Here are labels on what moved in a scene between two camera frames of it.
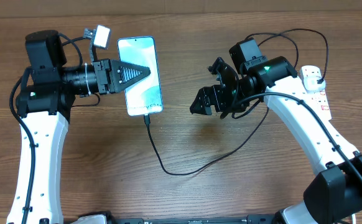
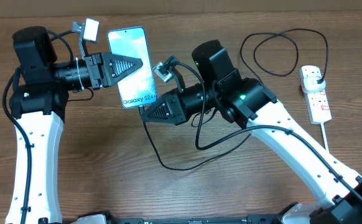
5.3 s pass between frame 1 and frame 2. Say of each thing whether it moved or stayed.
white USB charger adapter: stayed
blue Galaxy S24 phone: moved
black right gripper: moved
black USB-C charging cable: moved
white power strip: stayed
